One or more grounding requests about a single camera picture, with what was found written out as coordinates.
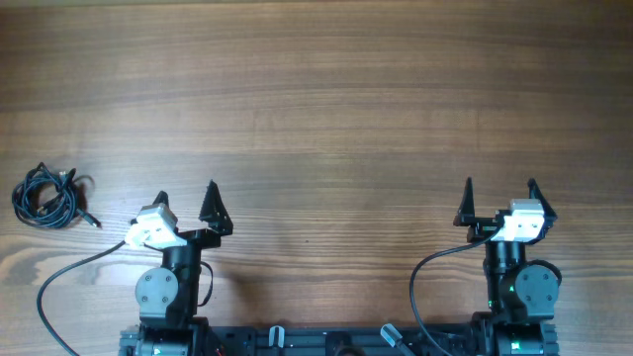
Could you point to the white rail clip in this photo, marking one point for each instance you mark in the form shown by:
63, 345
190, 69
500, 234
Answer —
276, 337
391, 335

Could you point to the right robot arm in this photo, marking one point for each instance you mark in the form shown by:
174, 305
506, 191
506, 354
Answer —
522, 294

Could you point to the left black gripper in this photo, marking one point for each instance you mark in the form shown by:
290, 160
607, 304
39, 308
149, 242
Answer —
216, 222

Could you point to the right white rail clip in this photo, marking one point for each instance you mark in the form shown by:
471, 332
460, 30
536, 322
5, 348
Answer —
391, 335

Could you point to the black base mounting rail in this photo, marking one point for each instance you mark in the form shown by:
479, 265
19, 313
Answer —
457, 339

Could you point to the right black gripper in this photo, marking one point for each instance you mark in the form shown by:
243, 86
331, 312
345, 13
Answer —
483, 227

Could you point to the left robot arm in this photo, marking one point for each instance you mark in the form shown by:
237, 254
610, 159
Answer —
168, 296

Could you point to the left white rail clip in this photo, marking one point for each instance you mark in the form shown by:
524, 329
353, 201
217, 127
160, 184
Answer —
276, 337

